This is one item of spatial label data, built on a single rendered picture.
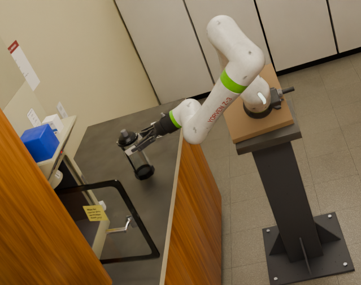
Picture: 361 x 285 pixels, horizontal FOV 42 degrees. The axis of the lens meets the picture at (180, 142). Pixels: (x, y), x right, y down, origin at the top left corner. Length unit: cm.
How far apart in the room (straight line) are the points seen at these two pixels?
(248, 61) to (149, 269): 89
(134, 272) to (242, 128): 90
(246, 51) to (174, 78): 316
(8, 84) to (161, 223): 86
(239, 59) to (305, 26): 299
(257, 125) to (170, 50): 254
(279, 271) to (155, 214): 106
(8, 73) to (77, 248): 69
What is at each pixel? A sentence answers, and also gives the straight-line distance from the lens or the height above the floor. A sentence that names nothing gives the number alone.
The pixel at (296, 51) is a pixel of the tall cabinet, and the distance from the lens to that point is 484.
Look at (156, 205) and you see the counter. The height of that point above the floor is 94.
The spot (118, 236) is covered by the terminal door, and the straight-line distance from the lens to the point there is 185.
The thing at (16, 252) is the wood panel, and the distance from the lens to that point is 195.
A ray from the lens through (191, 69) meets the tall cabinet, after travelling 487.
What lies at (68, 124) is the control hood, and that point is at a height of 151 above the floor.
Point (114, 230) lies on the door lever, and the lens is 175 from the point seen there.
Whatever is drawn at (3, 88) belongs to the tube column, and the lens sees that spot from 180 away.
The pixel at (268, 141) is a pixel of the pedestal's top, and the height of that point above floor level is 94.
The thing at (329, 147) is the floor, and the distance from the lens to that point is 379.
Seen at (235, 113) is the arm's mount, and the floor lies 105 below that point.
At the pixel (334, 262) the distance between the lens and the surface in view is 295.
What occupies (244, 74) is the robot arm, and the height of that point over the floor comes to 146.
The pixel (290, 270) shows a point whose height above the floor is 1.
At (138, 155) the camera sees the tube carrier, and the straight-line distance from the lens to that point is 229.
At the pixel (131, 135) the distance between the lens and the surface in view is 226.
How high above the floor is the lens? 223
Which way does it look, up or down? 30 degrees down
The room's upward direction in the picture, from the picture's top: 24 degrees counter-clockwise
